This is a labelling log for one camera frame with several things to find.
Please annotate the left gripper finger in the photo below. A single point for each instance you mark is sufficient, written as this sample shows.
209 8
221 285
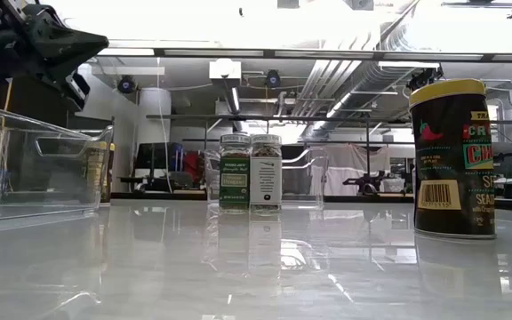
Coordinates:
69 37
65 60

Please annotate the black spice can yellow lid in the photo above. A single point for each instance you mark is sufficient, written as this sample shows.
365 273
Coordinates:
96 173
447 169

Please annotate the clear plastic bin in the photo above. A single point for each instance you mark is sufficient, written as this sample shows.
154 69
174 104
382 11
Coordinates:
25 195
305 186

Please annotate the green-label glass spice jar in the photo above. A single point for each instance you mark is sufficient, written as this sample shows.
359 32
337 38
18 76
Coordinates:
234 182

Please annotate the white-label glass spice jar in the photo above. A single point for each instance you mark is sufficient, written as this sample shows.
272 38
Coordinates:
266 178

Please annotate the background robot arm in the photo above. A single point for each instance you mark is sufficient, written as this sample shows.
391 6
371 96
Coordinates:
367 184

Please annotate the black background shelf rack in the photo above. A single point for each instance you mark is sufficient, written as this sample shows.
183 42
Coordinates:
185 117

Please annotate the blue plastic container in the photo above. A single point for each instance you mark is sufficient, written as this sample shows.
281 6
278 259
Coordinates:
176 155

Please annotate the white ceiling light fixture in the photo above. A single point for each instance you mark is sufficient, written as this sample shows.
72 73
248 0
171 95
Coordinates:
225 69

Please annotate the red bag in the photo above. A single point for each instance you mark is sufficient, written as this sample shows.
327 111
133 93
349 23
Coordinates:
194 164

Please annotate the silver ventilation ducts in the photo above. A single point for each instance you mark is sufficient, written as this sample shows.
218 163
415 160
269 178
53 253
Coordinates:
327 84

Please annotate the white draped cloth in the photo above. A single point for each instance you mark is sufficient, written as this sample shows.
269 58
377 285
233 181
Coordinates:
349 160

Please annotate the round black ceiling camera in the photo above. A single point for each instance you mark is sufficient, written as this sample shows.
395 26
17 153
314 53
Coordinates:
127 84
273 79

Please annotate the black camera cluster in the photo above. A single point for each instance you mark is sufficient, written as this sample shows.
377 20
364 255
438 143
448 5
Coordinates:
422 79

